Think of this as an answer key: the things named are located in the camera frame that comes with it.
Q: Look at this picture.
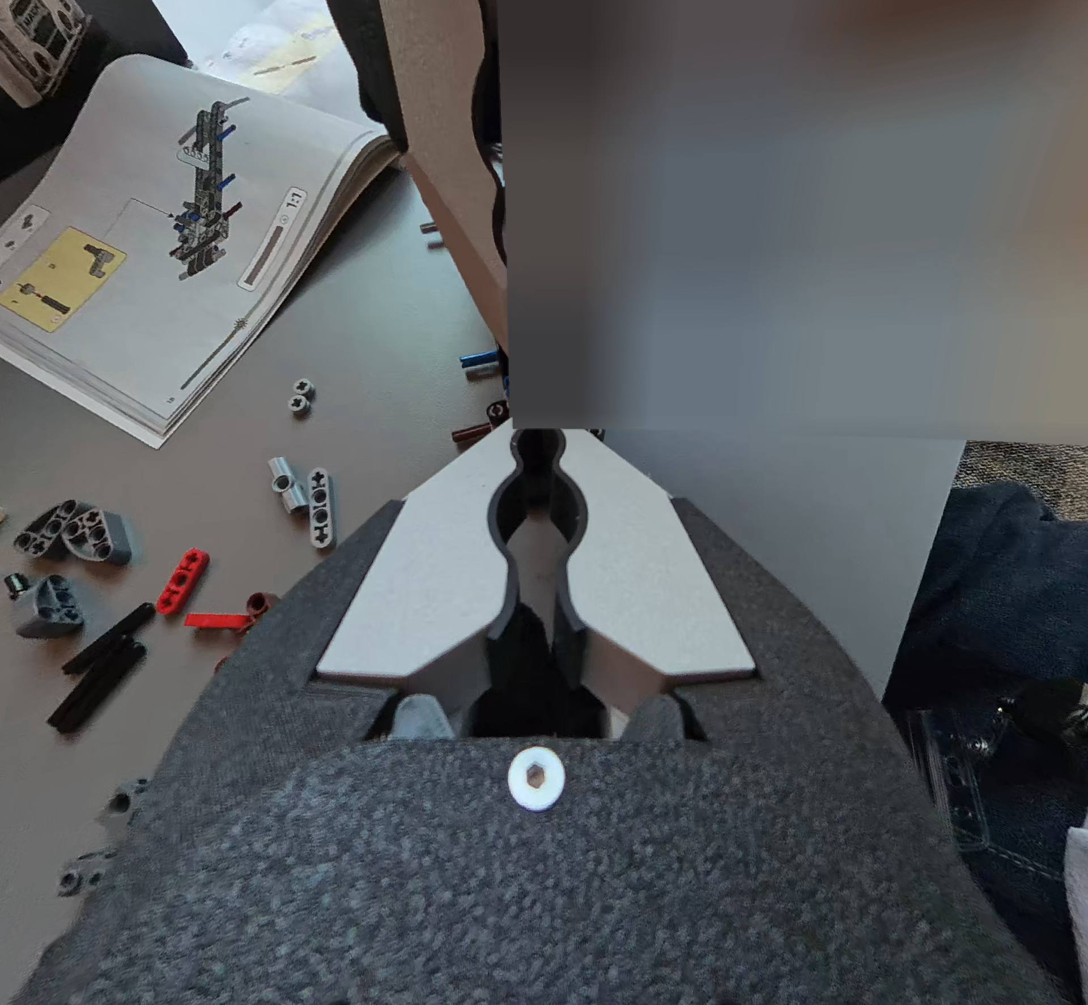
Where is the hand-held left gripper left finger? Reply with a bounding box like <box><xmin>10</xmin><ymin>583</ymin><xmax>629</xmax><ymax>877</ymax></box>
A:
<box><xmin>316</xmin><ymin>429</ymin><xmax>520</xmax><ymax>741</ymax></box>

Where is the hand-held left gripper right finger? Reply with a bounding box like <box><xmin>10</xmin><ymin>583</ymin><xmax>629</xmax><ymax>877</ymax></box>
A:
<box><xmin>559</xmin><ymin>429</ymin><xmax>758</xmax><ymax>743</ymax></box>

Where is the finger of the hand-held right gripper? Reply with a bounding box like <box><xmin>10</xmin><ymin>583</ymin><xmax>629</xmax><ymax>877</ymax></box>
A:
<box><xmin>372</xmin><ymin>0</ymin><xmax>509</xmax><ymax>354</ymax></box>

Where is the grey three-hole lego liftarm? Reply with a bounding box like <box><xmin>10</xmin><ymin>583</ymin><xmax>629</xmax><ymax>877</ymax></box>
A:
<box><xmin>308</xmin><ymin>467</ymin><xmax>337</xmax><ymax>549</ymax></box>

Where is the red three-hole lego liftarm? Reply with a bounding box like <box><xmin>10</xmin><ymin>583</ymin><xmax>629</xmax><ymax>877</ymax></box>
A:
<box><xmin>155</xmin><ymin>548</ymin><xmax>211</xmax><ymax>617</ymax></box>

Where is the black lego set box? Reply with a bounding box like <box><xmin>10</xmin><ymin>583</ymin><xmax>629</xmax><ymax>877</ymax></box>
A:
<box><xmin>0</xmin><ymin>0</ymin><xmax>190</xmax><ymax>182</ymax></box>

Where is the black lego axle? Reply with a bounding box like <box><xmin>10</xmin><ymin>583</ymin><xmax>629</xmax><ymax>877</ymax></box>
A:
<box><xmin>61</xmin><ymin>601</ymin><xmax>158</xmax><ymax>676</ymax></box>
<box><xmin>46</xmin><ymin>638</ymin><xmax>147</xmax><ymax>736</ymax></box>

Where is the dark grey curved lego piece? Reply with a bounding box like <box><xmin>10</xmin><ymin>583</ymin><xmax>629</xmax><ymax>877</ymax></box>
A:
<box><xmin>61</xmin><ymin>504</ymin><xmax>137</xmax><ymax>566</ymax></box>
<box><xmin>15</xmin><ymin>573</ymin><xmax>86</xmax><ymax>641</ymax></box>
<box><xmin>12</xmin><ymin>499</ymin><xmax>82</xmax><ymax>557</ymax></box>

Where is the grey lego connector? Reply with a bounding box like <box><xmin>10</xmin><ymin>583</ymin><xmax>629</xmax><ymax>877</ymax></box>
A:
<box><xmin>58</xmin><ymin>850</ymin><xmax>120</xmax><ymax>896</ymax></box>
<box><xmin>102</xmin><ymin>777</ymin><xmax>150</xmax><ymax>823</ymax></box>

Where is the open instruction booklet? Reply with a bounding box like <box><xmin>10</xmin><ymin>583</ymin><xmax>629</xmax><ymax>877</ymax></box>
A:
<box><xmin>0</xmin><ymin>0</ymin><xmax>405</xmax><ymax>449</ymax></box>

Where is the person's dark jeans leg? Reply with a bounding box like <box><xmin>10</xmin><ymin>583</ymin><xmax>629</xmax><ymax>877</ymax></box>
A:
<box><xmin>884</xmin><ymin>482</ymin><xmax>1088</xmax><ymax>1005</ymax></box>

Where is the person's white shirt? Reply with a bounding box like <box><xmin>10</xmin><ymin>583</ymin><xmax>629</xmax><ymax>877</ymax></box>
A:
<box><xmin>1062</xmin><ymin>827</ymin><xmax>1088</xmax><ymax>998</ymax></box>

